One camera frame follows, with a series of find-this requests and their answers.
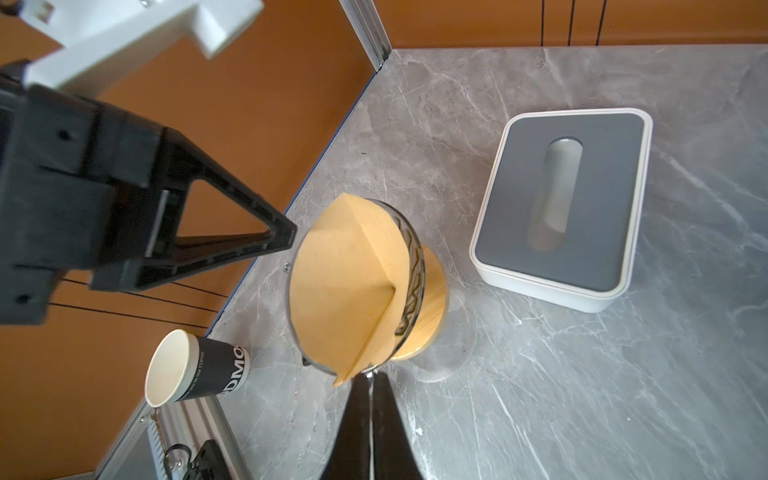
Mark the white grey tissue box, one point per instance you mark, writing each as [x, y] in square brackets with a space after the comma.
[561, 212]

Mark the black paper cup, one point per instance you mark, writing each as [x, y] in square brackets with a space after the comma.
[185, 367]

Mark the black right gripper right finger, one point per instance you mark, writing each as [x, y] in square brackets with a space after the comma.
[393, 458]

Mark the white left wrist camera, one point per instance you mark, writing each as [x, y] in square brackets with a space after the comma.
[105, 40]

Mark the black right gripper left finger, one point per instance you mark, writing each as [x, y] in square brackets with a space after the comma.
[351, 453]

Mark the brown paper coffee filter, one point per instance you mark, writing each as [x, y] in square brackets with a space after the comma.
[342, 288]

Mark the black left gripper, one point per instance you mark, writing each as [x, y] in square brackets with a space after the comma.
[89, 186]

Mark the aluminium corner post left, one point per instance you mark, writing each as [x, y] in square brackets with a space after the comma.
[368, 26]

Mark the aluminium front rail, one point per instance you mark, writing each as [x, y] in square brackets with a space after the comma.
[186, 440]

